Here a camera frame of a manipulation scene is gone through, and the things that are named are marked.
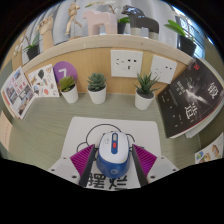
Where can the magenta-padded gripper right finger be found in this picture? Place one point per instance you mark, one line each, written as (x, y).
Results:
(163, 167)

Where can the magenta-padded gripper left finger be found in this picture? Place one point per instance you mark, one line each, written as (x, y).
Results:
(63, 168)

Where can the blue and white computer mouse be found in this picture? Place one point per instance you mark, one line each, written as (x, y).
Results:
(112, 156)

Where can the colourful food picture card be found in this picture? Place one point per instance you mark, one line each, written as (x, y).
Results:
(211, 151)

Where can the small succulent in white pot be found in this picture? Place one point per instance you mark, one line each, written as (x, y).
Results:
(70, 96)
(144, 101)
(97, 96)

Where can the black cover book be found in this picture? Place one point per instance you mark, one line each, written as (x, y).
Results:
(190, 100)

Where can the red and white photo magazine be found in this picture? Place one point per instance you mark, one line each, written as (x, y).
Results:
(18, 93)

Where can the round purple number sign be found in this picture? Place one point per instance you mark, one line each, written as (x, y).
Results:
(65, 69)

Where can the grey curtain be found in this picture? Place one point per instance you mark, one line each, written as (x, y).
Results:
(60, 28)

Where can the black wooden horse figure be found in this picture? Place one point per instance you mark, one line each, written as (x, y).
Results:
(143, 23)

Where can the wooden artist mannequin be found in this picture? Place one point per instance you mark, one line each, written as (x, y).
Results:
(72, 18)

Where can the pink wooden horse figure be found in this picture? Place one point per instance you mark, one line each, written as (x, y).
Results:
(98, 21)

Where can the white wall socket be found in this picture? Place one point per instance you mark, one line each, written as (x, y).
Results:
(126, 63)
(163, 69)

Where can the window with dark frame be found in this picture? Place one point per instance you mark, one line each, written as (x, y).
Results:
(196, 31)

